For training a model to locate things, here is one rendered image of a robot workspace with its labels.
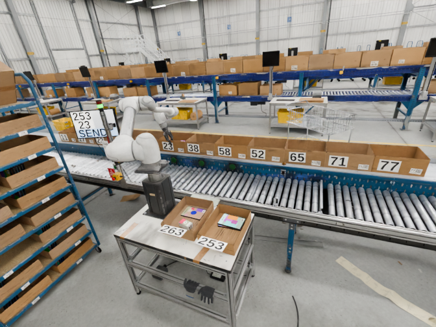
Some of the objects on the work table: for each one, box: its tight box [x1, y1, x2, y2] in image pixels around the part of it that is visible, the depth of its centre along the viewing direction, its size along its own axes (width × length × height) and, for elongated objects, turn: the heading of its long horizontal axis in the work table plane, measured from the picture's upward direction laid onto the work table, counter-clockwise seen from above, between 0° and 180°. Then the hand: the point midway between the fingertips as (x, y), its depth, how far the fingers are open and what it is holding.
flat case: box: [180, 206, 207, 221], centre depth 194 cm, size 14×19×2 cm
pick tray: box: [197, 204, 251, 256], centre depth 170 cm, size 28×38×10 cm
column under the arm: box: [141, 173, 179, 220], centre depth 197 cm, size 26×26×33 cm
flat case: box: [217, 213, 246, 230], centre depth 178 cm, size 14×19×2 cm
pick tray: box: [161, 196, 214, 241], centre depth 184 cm, size 28×38×10 cm
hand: (171, 142), depth 281 cm, fingers open, 5 cm apart
